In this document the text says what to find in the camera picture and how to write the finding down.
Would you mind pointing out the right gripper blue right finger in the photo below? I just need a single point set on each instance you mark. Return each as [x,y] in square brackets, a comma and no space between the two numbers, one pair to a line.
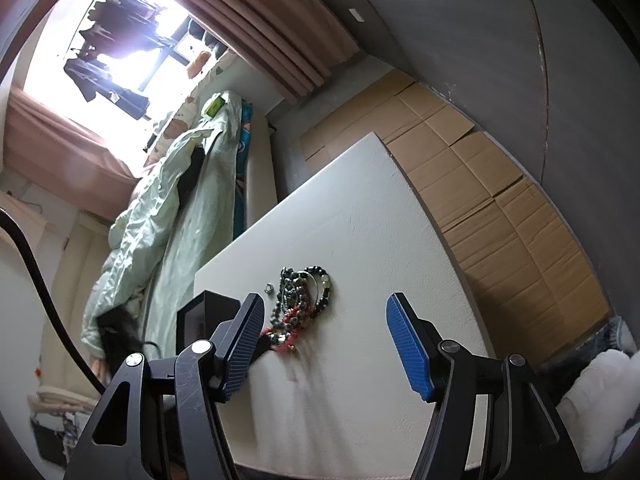
[490,419]

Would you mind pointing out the pink curtain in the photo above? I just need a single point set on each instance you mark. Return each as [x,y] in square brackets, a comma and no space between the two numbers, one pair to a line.
[296,44]

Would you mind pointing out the flattened cardboard sheets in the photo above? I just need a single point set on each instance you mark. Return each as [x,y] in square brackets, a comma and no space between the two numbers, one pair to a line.
[534,287]

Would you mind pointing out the light green duvet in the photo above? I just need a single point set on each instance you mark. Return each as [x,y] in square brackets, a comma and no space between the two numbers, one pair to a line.
[138,236]

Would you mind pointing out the black jewelry box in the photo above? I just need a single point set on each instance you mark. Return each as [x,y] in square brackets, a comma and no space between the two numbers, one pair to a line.
[210,316]

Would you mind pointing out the green bed sheet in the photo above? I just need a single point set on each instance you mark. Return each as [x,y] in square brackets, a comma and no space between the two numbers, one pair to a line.
[207,222]

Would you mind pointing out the hanging dark clothes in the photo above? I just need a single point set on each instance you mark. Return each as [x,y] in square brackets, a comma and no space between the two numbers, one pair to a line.
[119,28]

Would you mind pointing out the white plush bag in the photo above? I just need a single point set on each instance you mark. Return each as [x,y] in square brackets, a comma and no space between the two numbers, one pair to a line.
[599,406]

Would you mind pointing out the white wall switch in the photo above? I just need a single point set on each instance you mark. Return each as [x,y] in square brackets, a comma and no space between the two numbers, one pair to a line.
[356,15]

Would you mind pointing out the patterned pillow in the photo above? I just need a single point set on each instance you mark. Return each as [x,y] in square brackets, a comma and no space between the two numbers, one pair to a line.
[189,110]

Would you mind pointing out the white foam table board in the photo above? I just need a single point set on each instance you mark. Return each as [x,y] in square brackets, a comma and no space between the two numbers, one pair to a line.
[340,405]

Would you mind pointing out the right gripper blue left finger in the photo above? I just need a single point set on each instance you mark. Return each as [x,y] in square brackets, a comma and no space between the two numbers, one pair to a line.
[125,435]

